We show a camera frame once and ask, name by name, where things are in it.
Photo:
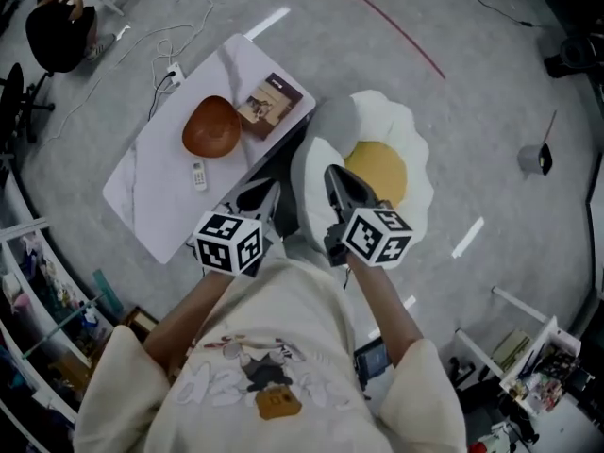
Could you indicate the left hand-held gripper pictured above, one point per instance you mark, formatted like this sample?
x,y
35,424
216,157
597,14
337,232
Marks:
x,y
222,246

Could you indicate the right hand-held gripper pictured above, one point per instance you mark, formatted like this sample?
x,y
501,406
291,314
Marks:
x,y
373,239

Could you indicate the fried egg shaped seat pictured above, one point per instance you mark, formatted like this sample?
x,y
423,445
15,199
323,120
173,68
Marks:
x,y
406,139

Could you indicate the brown cover book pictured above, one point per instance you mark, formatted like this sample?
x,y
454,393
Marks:
x,y
269,106

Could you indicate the person's right forearm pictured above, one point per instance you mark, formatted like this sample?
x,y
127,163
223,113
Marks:
x,y
382,305

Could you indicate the person's left forearm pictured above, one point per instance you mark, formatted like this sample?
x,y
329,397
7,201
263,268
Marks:
x,y
189,321

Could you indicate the white remote control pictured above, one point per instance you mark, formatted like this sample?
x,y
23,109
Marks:
x,y
199,175

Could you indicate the brown wooden bowl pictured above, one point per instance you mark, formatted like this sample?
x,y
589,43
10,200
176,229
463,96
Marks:
x,y
212,128

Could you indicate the white marble coffee table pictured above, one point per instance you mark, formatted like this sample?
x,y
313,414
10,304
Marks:
x,y
151,191

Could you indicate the person's cream printed shirt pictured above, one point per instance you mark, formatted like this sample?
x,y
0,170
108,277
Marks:
x,y
273,347

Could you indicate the white power strip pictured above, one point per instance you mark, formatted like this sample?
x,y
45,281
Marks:
x,y
175,74

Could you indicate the black tablet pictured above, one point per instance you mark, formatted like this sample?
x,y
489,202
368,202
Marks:
x,y
373,359

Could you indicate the green ruler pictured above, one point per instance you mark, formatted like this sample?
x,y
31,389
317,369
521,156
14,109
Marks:
x,y
107,294

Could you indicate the white shelf with toys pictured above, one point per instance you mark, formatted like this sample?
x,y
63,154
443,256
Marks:
x,y
42,300

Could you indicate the white shelf with clutter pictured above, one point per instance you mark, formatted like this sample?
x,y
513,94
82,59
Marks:
x,y
542,361

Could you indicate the black round device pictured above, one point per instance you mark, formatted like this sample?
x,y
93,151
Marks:
x,y
573,52

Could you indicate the black office chair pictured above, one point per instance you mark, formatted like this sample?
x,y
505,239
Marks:
x,y
16,97

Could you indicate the wooden picture frame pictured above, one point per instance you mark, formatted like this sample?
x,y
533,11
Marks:
x,y
139,321

